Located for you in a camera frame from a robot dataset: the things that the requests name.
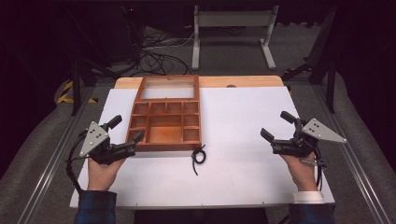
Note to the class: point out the person's left hand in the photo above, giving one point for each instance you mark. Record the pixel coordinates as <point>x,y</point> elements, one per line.
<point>100,175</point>

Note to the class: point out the white table mat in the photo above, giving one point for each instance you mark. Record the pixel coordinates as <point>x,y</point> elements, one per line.
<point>243,124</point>

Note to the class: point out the aluminium rail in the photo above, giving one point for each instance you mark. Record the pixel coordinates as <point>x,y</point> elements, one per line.
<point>53,161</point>
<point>358,161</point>

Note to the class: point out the person's right hand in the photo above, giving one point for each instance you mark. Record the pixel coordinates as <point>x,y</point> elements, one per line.
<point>302,174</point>

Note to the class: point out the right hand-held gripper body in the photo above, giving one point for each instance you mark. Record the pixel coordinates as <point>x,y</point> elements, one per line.
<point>323,132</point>

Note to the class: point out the black tripod stand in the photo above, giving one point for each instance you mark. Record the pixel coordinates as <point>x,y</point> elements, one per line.
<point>322,46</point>
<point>75,87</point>

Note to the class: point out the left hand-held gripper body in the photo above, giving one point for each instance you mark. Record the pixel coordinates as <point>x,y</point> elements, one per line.
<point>95,140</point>

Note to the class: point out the white metal frame stand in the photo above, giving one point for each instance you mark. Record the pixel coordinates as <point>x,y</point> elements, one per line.
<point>233,19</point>

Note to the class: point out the wooden compartment box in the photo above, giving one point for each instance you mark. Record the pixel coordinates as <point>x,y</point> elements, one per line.
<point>165,134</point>

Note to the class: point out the yellow black hazard tape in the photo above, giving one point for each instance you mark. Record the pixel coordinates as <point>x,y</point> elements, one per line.
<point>67,90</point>

